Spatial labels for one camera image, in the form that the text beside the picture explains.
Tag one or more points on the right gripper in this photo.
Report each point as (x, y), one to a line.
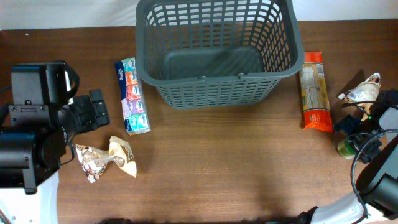
(366, 152)

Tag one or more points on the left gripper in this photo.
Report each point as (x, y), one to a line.
(84, 104)

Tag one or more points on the green lid jar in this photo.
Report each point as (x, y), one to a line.
(343, 149)

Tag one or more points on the beige snack bag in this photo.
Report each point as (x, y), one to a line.
(367, 90)

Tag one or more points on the orange pasta packet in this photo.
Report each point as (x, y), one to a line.
(314, 96)

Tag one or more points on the grey plastic shopping basket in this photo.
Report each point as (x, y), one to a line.
(217, 52)

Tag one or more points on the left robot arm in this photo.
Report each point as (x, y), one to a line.
(46, 114)

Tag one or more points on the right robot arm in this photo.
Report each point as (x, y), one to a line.
(373, 173)

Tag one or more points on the multicolour tissue pack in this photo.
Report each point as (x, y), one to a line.
(133, 104)

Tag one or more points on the crumpled beige cookie bag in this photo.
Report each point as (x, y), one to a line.
(94, 161)

